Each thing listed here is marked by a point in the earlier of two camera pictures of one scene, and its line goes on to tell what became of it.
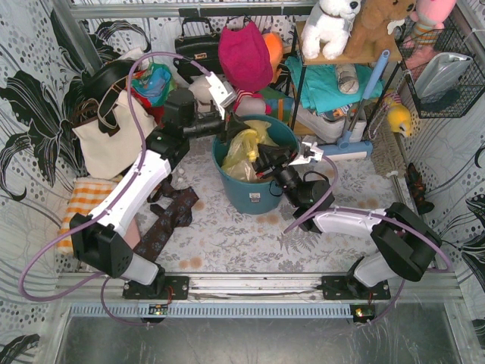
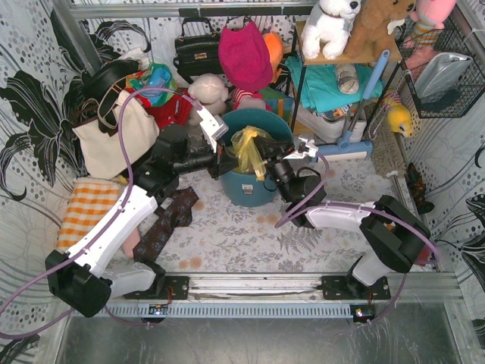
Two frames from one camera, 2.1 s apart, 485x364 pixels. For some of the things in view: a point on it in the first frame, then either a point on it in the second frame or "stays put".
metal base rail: x=248 y=295 stays put
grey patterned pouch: x=347 y=79 stays put
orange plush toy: x=275 y=43 stays put
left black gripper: x=229 y=123 → x=218 y=164
